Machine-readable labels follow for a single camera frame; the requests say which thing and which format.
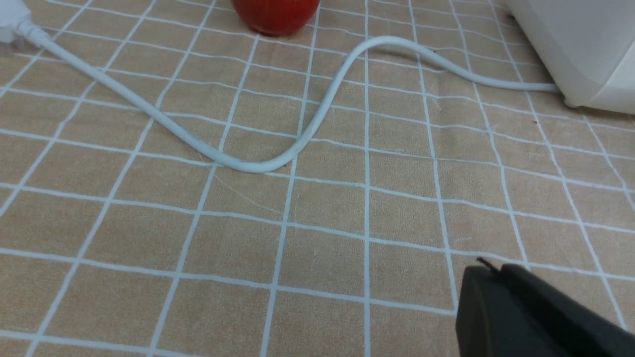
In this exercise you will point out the orange checkered tablecloth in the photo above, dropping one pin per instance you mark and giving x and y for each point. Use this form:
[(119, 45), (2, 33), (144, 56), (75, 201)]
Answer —
[(119, 240)]

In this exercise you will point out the red apple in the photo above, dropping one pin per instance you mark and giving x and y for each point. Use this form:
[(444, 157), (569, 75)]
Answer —
[(275, 18)]

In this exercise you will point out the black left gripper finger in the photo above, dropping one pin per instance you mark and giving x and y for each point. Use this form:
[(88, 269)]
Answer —
[(508, 311)]

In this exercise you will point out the white power plug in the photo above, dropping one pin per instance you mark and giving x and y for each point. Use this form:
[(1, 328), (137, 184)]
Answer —
[(15, 24)]

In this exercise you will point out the white two-slot toaster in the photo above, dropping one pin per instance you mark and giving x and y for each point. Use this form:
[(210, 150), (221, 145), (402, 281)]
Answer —
[(587, 46)]

